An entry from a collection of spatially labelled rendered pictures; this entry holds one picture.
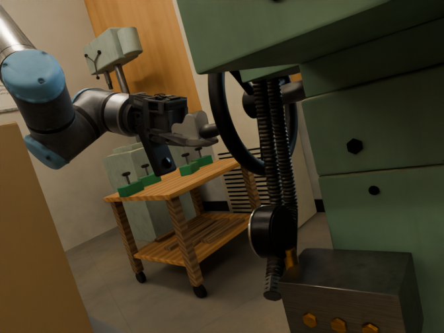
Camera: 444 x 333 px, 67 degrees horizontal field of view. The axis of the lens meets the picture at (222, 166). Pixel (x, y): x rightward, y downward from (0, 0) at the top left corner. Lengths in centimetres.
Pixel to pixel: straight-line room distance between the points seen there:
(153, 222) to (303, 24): 241
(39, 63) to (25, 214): 28
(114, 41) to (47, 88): 204
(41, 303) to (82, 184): 286
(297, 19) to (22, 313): 45
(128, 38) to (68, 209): 159
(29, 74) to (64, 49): 290
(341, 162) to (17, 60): 54
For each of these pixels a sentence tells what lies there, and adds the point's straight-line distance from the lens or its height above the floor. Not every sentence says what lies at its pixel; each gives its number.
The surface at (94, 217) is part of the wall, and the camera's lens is 339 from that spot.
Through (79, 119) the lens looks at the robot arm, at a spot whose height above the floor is 87.
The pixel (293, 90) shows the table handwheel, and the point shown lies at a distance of 62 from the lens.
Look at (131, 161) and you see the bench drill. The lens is 249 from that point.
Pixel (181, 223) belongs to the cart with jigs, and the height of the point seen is 38.
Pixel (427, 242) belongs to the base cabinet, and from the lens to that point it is 41.
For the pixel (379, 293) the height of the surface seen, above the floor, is 62.
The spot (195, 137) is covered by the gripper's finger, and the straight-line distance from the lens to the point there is 61.
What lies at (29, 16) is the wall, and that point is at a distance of 355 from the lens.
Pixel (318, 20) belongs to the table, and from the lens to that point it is 21.
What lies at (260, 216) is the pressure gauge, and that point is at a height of 69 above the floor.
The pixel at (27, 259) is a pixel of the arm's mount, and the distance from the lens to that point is 50.
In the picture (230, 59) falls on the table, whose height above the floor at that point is 84.
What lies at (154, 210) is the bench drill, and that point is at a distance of 256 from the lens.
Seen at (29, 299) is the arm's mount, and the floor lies 65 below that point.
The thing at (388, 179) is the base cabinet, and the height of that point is 70.
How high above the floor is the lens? 81
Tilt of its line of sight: 9 degrees down
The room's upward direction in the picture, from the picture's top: 15 degrees counter-clockwise
